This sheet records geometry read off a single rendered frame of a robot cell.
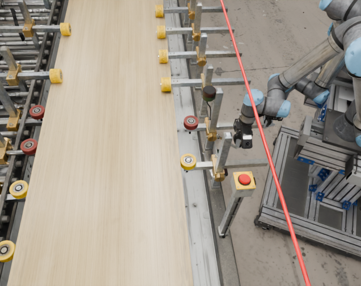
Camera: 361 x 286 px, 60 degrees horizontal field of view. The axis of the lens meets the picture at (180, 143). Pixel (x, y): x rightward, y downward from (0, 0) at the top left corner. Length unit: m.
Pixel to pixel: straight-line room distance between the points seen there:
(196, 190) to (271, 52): 2.36
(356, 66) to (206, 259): 1.07
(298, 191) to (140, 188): 1.32
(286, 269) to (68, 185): 1.56
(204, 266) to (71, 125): 0.99
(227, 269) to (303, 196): 1.05
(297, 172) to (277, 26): 2.22
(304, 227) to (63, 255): 1.55
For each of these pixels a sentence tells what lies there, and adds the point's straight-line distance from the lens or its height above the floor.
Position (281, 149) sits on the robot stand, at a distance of 2.57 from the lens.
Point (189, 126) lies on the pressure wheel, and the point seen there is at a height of 0.91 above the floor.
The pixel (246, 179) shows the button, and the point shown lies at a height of 1.23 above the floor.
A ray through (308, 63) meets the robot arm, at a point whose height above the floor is 1.41.
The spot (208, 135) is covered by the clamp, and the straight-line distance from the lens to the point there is 1.71.
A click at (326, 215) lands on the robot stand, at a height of 0.21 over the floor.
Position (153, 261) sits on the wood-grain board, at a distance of 1.35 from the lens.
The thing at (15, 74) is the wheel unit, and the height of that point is 0.97.
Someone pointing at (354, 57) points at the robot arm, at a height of 1.58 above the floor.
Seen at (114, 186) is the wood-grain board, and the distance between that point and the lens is 1.50.
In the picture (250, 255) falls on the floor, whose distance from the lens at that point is 2.37.
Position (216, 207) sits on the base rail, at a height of 0.70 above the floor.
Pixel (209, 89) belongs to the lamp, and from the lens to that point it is 1.49.
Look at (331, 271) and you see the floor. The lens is 2.53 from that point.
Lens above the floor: 2.20
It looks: 54 degrees down
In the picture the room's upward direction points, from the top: 4 degrees clockwise
